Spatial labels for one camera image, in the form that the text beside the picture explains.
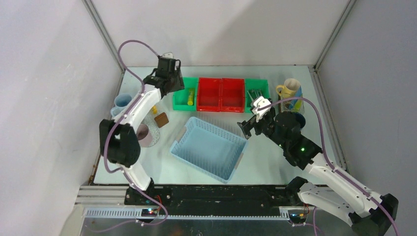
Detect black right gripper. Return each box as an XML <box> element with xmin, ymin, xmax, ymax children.
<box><xmin>237</xmin><ymin>110</ymin><xmax>287</xmax><ymax>149</ymax></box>

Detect green bin with toothpaste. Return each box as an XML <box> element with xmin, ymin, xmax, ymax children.
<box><xmin>173</xmin><ymin>77</ymin><xmax>199</xmax><ymax>112</ymax></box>

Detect red plastic bin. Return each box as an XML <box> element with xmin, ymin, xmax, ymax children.
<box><xmin>196</xmin><ymin>77</ymin><xmax>245</xmax><ymax>113</ymax></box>

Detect green bin with toothbrushes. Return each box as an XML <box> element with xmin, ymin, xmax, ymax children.
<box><xmin>244</xmin><ymin>79</ymin><xmax>270</xmax><ymax>113</ymax></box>

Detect light blue plastic basket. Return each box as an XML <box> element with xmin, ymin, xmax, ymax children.
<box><xmin>170</xmin><ymin>117</ymin><xmax>248</xmax><ymax>184</ymax></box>

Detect glass jar with brown lid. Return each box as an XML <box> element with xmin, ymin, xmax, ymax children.
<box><xmin>154</xmin><ymin>112</ymin><xmax>169</xmax><ymax>128</ymax></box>

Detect dark blue ceramic mug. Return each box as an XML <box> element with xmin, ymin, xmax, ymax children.
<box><xmin>294</xmin><ymin>113</ymin><xmax>306</xmax><ymax>129</ymax></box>

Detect light blue ceramic mug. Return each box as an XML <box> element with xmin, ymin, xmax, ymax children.
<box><xmin>110</xmin><ymin>93</ymin><xmax>132</xmax><ymax>117</ymax></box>

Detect clear glass rectangular container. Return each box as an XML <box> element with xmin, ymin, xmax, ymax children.
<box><xmin>278</xmin><ymin>101</ymin><xmax>305</xmax><ymax>115</ymax></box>

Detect lime green toothpaste tube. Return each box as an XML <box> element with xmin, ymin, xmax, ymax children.
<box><xmin>291</xmin><ymin>99</ymin><xmax>303</xmax><ymax>112</ymax></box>

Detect yellow ceramic mug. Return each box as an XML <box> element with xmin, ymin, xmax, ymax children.
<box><xmin>275</xmin><ymin>78</ymin><xmax>301</xmax><ymax>99</ymax></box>

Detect blue toothpaste tube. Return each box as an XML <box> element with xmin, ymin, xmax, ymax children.
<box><xmin>289</xmin><ymin>87</ymin><xmax>302</xmax><ymax>109</ymax></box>

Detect yellow toothpaste tube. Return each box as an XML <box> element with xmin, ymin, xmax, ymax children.
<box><xmin>152</xmin><ymin>106</ymin><xmax>158</xmax><ymax>115</ymax></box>

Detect pink ceramic mug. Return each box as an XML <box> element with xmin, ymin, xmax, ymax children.
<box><xmin>136</xmin><ymin>124</ymin><xmax>153</xmax><ymax>148</ymax></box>

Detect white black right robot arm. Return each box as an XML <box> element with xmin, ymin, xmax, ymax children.
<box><xmin>238</xmin><ymin>111</ymin><xmax>398</xmax><ymax>236</ymax></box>

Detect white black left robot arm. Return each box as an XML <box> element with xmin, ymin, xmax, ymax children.
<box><xmin>99</xmin><ymin>56</ymin><xmax>185</xmax><ymax>205</ymax></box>

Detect clear textured glass tray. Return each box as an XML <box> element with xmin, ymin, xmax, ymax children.
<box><xmin>142</xmin><ymin>113</ymin><xmax>160</xmax><ymax>148</ymax></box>

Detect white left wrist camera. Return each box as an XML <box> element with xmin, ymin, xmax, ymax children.
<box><xmin>162</xmin><ymin>52</ymin><xmax>174</xmax><ymax>59</ymax></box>

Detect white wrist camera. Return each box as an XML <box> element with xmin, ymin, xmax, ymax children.
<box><xmin>250</xmin><ymin>96</ymin><xmax>272</xmax><ymax>122</ymax></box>
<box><xmin>162</xmin><ymin>52</ymin><xmax>174</xmax><ymax>59</ymax></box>

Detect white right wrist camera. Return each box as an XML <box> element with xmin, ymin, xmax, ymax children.
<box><xmin>250</xmin><ymin>96</ymin><xmax>272</xmax><ymax>122</ymax></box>

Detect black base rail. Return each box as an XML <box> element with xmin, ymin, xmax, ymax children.
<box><xmin>124</xmin><ymin>184</ymin><xmax>303</xmax><ymax>217</ymax></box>

